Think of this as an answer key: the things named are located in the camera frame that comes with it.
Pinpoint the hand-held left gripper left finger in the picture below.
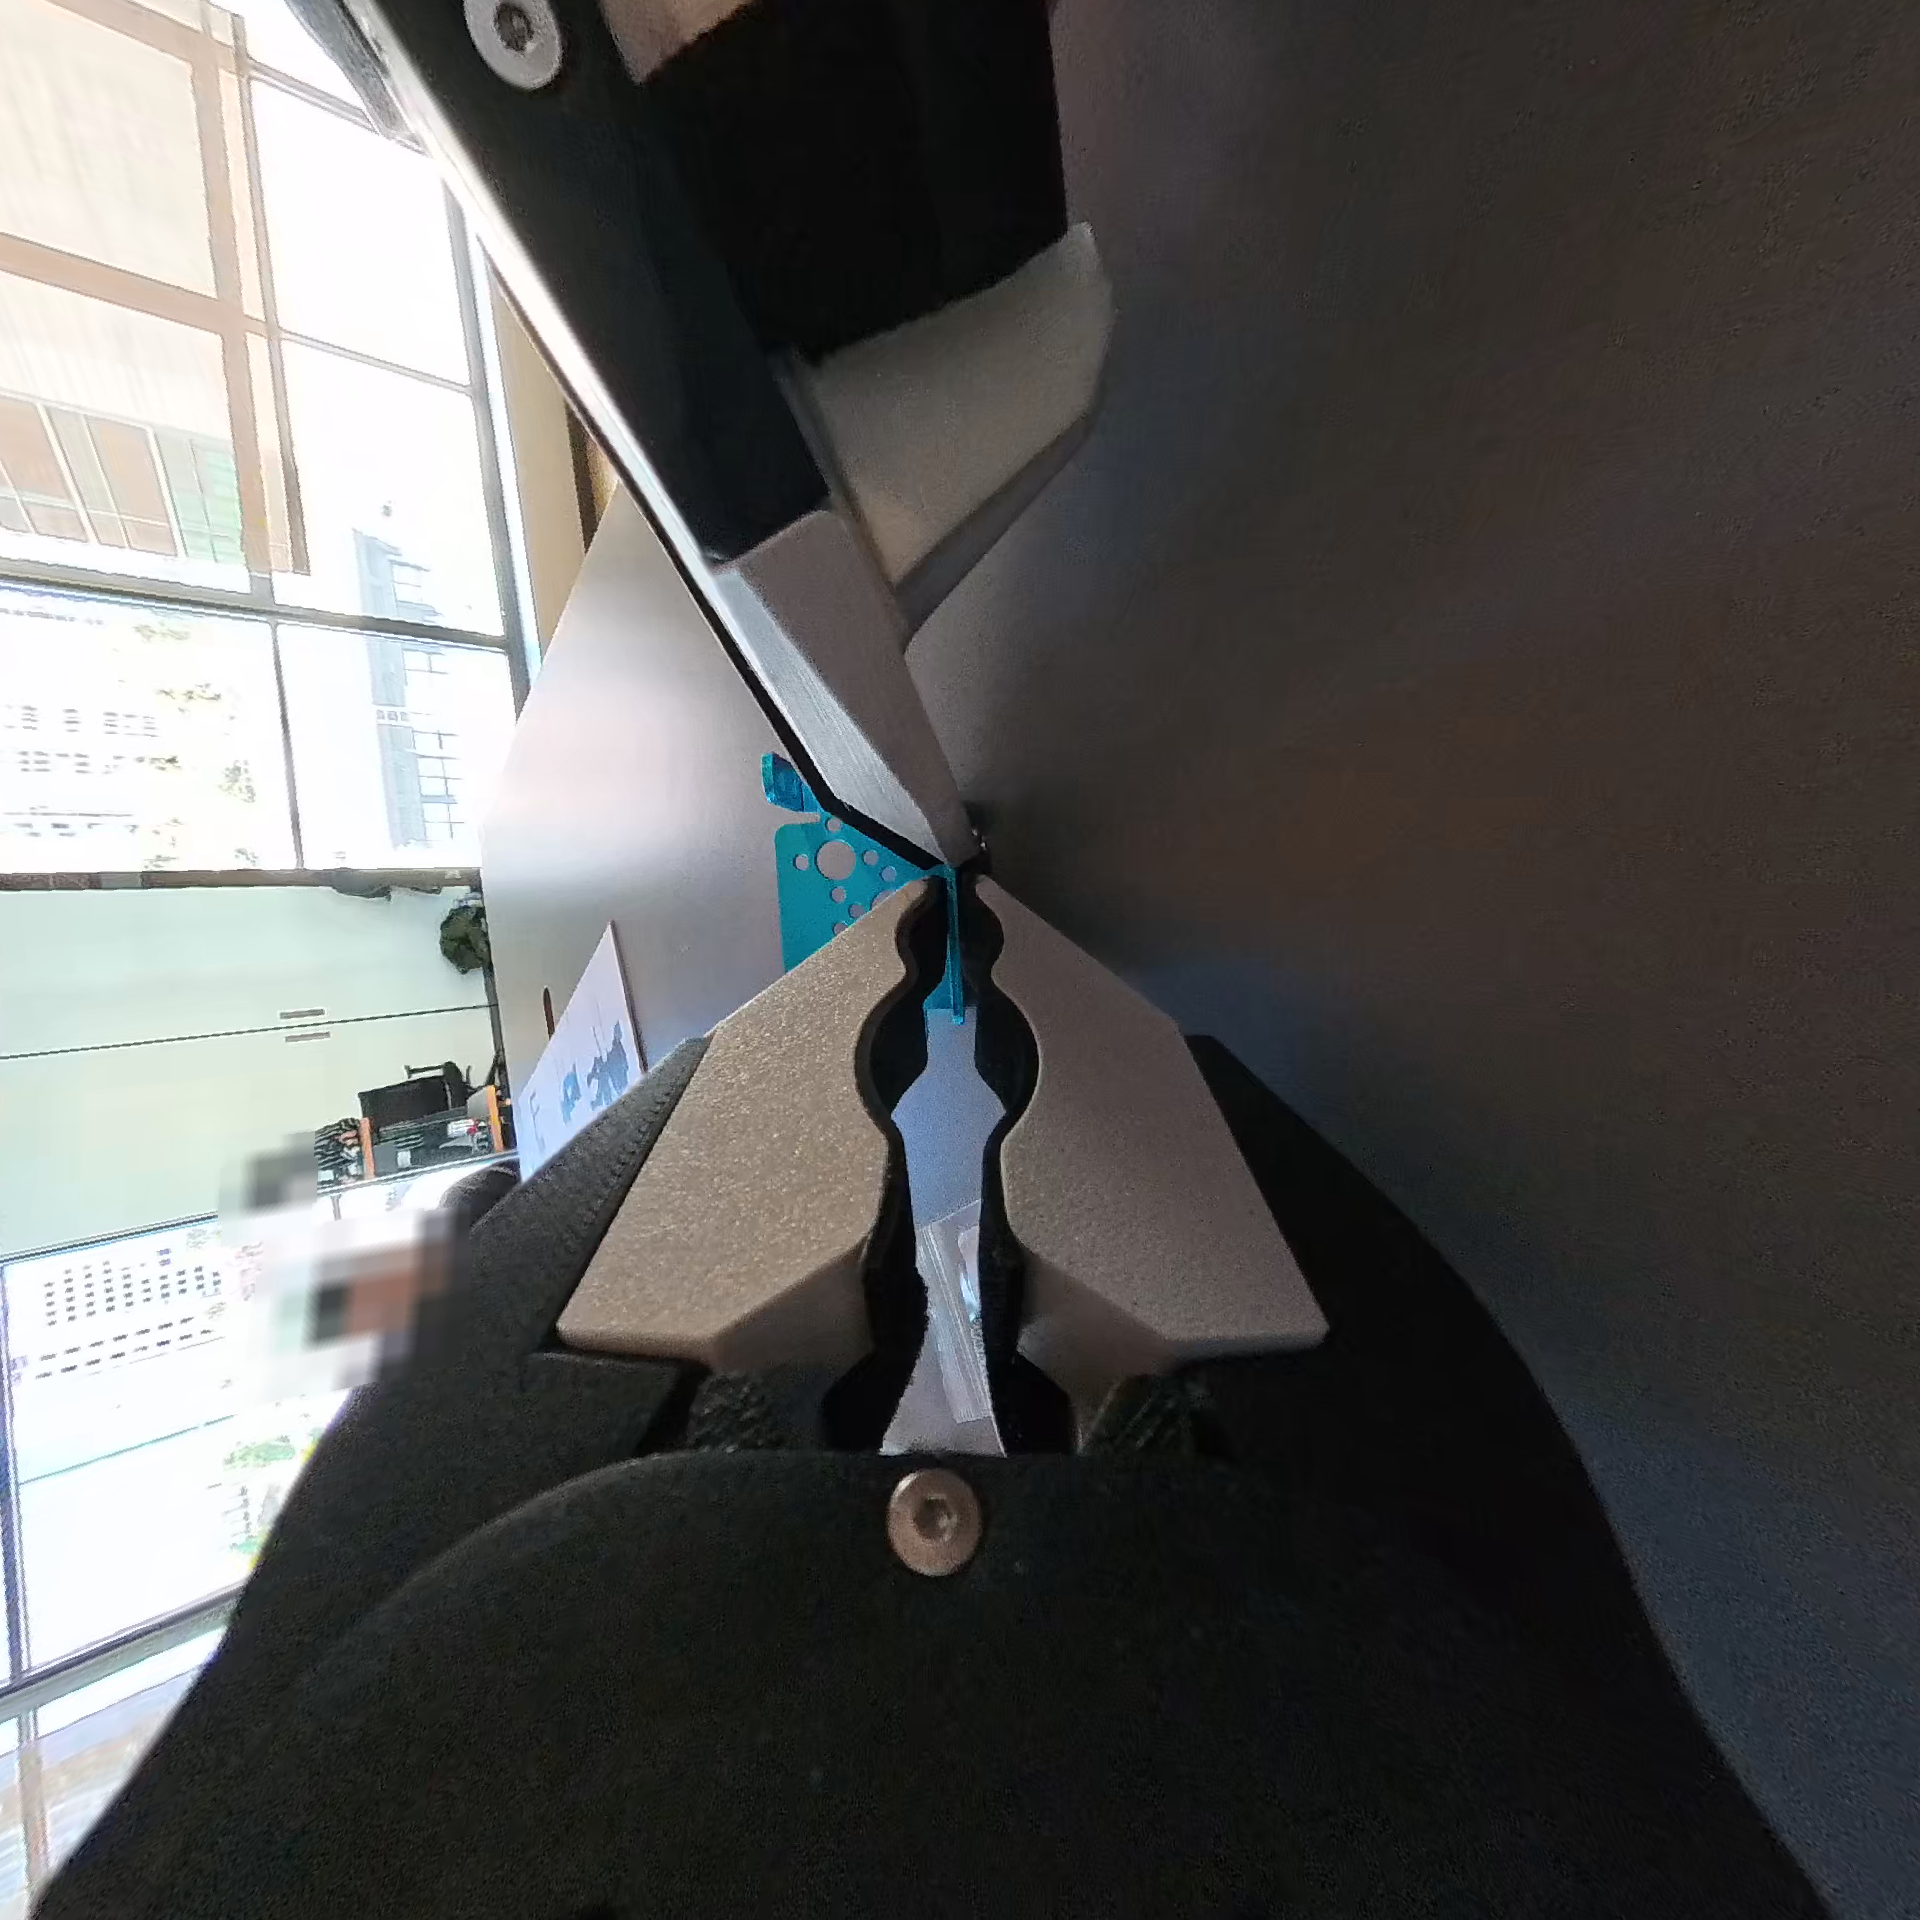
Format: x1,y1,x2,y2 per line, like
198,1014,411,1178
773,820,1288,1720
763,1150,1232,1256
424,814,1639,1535
559,880,952,1452

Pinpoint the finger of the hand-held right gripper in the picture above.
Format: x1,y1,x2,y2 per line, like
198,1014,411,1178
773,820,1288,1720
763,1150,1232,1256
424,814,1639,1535
709,222,1117,874

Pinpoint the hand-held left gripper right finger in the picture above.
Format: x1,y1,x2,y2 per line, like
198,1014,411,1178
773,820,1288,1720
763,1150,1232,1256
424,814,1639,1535
954,886,1336,1455

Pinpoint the blue perforated U bracket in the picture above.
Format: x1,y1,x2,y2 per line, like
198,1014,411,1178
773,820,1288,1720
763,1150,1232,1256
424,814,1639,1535
759,754,985,1031

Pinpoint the dark grey desk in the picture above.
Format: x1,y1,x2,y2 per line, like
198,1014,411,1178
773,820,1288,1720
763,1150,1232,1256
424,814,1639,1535
480,0,1920,1920

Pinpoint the printed instruction booklet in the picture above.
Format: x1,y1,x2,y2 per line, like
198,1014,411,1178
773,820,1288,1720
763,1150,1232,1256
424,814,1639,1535
512,922,650,1182

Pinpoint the clear screw bag white label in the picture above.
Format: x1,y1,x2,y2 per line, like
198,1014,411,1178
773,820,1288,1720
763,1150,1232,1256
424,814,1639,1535
920,1201,1005,1455

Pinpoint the wide beige roller blind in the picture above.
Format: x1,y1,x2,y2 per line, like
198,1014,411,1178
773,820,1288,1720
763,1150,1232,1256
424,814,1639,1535
0,0,320,582

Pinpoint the side office window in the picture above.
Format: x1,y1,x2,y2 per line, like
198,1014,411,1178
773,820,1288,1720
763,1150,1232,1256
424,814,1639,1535
0,1216,358,1876

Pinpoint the large office window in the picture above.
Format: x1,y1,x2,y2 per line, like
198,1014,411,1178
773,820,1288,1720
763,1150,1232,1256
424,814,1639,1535
0,0,537,876

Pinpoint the pale green cabinet wall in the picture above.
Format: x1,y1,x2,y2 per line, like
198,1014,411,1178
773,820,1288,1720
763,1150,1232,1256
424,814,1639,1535
0,886,497,1263

